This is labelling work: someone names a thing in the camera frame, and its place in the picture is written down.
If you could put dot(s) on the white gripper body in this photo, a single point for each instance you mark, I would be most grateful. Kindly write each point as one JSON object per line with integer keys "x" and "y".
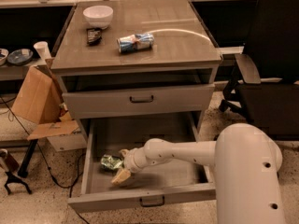
{"x": 131, "y": 161}

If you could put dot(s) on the crushed green can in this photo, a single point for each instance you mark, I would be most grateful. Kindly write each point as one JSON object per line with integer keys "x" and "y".
{"x": 111, "y": 163}

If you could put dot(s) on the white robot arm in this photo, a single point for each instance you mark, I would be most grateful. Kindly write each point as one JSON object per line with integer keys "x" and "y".
{"x": 245, "y": 162}

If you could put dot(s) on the open grey middle drawer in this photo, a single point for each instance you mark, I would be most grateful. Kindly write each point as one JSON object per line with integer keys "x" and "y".
{"x": 173, "y": 182}

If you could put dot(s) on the grey top drawer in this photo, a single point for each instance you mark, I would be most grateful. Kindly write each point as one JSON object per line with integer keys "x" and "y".
{"x": 106, "y": 104}

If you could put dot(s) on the grey drawer cabinet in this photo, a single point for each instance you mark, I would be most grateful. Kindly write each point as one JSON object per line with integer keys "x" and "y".
{"x": 182, "y": 54}

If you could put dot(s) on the crushed blue white can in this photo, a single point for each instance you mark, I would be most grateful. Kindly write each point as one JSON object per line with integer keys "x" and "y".
{"x": 132, "y": 43}

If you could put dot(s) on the white box under cardboard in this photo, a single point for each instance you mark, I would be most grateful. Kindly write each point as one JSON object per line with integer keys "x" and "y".
{"x": 65, "y": 142}

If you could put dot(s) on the black table leg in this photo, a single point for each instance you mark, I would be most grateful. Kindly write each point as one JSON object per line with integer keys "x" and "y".
{"x": 26, "y": 160}

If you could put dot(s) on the brown cardboard box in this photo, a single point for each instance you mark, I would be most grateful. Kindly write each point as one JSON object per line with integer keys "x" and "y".
{"x": 40, "y": 101}

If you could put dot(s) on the black stand with clamp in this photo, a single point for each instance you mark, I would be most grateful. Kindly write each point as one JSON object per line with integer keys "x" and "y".
{"x": 10, "y": 165}

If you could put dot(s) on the small black snack bag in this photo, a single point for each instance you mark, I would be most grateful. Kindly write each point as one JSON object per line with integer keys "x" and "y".
{"x": 94, "y": 36}

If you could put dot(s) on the white paper cup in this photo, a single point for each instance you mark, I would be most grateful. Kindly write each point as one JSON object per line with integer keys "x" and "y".
{"x": 42, "y": 49}

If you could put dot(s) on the white bowl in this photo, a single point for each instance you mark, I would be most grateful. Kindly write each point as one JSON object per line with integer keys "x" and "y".
{"x": 98, "y": 16}

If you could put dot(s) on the dark blue plate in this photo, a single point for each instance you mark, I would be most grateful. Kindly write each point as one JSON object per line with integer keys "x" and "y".
{"x": 20, "y": 57}

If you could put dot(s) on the black office chair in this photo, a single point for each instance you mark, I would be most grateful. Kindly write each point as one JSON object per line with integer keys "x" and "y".
{"x": 264, "y": 84}

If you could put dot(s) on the small bowl at left edge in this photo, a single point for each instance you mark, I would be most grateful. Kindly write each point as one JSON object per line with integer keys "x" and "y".
{"x": 3, "y": 56}

